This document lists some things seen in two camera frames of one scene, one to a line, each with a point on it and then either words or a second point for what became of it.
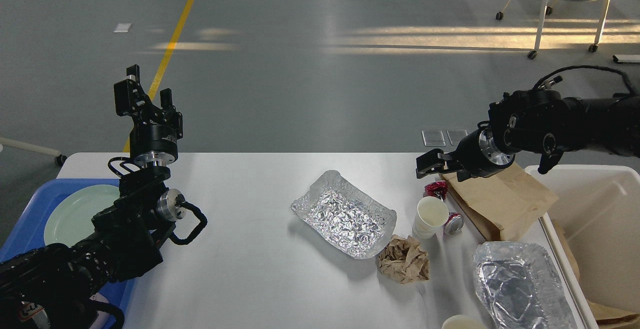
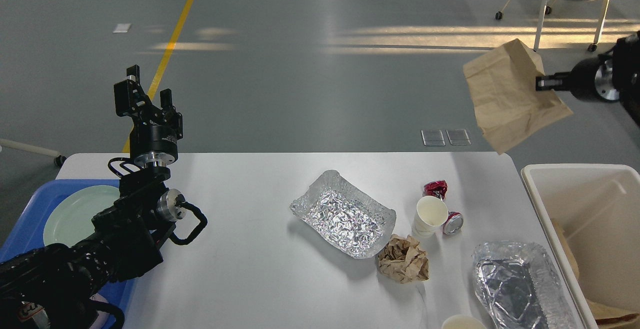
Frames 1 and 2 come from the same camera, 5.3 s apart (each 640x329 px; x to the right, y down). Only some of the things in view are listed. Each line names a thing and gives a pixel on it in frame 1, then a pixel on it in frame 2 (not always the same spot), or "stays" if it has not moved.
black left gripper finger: (130, 97) stays
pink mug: (103, 317) stays
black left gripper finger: (169, 111) stays
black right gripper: (476, 156) -> (590, 79)
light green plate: (70, 219) stays
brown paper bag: (508, 198) -> (502, 85)
